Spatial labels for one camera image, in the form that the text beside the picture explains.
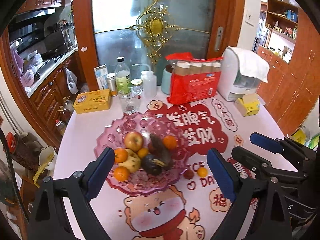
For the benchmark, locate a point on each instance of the red canister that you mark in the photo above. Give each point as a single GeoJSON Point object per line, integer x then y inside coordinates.
{"type": "Point", "coordinates": [11, 142]}

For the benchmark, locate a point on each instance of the yellow tin box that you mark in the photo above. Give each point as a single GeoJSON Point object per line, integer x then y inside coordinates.
{"type": "Point", "coordinates": [91, 102]}

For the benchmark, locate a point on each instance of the frosted glass door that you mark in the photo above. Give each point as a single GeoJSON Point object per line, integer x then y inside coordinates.
{"type": "Point", "coordinates": [112, 17]}

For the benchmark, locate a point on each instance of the white towel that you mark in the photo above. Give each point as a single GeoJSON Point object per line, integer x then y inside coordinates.
{"type": "Point", "coordinates": [252, 60]}

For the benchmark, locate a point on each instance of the large orange mandarin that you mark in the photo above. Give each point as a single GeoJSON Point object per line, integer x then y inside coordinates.
{"type": "Point", "coordinates": [121, 173]}

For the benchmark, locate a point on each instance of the gold door ornament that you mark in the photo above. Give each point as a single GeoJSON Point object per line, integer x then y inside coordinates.
{"type": "Point", "coordinates": [156, 26]}

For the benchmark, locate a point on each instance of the white wall switch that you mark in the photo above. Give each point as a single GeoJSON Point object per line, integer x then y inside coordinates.
{"type": "Point", "coordinates": [249, 17]}

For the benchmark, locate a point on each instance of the white bucket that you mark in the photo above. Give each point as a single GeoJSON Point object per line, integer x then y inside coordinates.
{"type": "Point", "coordinates": [47, 157]}

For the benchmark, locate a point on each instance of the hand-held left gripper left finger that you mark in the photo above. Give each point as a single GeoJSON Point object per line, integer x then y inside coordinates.
{"type": "Point", "coordinates": [100, 172]}

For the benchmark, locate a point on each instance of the white countertop appliance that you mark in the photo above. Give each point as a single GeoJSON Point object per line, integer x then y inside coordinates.
{"type": "Point", "coordinates": [228, 75]}

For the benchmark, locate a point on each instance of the dark green avocado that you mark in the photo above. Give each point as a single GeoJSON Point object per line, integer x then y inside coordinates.
{"type": "Point", "coordinates": [151, 165]}

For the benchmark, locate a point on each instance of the yellow green bag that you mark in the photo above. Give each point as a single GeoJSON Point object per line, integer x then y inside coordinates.
{"type": "Point", "coordinates": [298, 136]}

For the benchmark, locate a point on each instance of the white plastic bottle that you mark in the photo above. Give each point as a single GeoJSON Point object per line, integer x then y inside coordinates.
{"type": "Point", "coordinates": [149, 85]}

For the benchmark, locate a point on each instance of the wooden shelf cabinet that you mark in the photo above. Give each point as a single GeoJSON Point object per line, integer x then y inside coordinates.
{"type": "Point", "coordinates": [295, 85]}

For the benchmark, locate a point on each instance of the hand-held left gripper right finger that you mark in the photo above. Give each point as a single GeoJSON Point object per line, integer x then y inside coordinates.
{"type": "Point", "coordinates": [221, 172]}

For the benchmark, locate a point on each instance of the small glass jar gold lid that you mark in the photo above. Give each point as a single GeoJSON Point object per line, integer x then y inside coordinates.
{"type": "Point", "coordinates": [136, 87]}

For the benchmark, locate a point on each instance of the yellow tissue box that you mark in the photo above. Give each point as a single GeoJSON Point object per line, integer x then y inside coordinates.
{"type": "Point", "coordinates": [247, 105]}

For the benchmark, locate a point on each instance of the red yellow apple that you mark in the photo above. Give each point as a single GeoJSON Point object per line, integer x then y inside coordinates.
{"type": "Point", "coordinates": [133, 140]}

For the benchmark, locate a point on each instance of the orange tin can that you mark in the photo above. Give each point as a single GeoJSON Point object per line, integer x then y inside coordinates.
{"type": "Point", "coordinates": [111, 85]}

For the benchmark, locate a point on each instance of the yellow pear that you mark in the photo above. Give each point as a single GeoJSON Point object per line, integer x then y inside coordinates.
{"type": "Point", "coordinates": [132, 161]}

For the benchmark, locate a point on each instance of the pink glass fruit plate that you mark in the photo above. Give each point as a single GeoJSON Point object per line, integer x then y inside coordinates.
{"type": "Point", "coordinates": [150, 182]}

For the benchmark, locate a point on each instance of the overripe dark banana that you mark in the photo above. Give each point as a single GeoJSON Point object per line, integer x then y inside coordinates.
{"type": "Point", "coordinates": [162, 150]}

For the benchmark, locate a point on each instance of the small dark red fruit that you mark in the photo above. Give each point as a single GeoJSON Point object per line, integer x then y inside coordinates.
{"type": "Point", "coordinates": [151, 147]}

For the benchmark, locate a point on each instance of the clear drinking glass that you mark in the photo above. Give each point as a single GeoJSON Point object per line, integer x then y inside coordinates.
{"type": "Point", "coordinates": [128, 105]}

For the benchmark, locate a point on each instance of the teal jar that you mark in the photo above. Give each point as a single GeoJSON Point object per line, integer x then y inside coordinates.
{"type": "Point", "coordinates": [165, 82]}

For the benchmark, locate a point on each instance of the range hood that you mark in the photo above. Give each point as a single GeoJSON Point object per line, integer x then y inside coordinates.
{"type": "Point", "coordinates": [32, 15]}

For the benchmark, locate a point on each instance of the cooking oil bottle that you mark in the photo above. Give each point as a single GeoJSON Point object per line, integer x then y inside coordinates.
{"type": "Point", "coordinates": [67, 104]}
{"type": "Point", "coordinates": [60, 128]}
{"type": "Point", "coordinates": [64, 115]}

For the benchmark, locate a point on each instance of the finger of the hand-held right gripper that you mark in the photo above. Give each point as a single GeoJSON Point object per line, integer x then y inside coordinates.
{"type": "Point", "coordinates": [265, 141]}
{"type": "Point", "coordinates": [252, 160]}

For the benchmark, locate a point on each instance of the pink kitchen appliance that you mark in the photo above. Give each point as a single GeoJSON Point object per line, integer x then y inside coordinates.
{"type": "Point", "coordinates": [28, 76]}

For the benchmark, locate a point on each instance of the glass bottle green label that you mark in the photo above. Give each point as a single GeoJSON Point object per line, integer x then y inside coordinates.
{"type": "Point", "coordinates": [123, 80]}

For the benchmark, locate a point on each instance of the blue white carton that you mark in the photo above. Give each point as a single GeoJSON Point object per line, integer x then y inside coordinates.
{"type": "Point", "coordinates": [101, 77]}

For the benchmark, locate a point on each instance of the small orange mandarin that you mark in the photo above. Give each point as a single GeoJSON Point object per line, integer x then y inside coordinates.
{"type": "Point", "coordinates": [143, 153]}
{"type": "Point", "coordinates": [202, 172]}

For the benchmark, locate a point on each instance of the red pack of bottles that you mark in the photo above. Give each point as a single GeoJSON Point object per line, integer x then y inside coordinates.
{"type": "Point", "coordinates": [192, 85]}

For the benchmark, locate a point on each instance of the printed red table mat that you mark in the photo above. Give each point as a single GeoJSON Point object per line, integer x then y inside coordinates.
{"type": "Point", "coordinates": [197, 130]}

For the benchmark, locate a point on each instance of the hanging clear plastic bag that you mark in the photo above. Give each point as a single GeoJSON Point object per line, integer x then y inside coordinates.
{"type": "Point", "coordinates": [71, 82]}

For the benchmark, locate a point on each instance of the wooden lower kitchen cabinets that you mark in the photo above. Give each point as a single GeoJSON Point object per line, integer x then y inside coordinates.
{"type": "Point", "coordinates": [50, 95]}

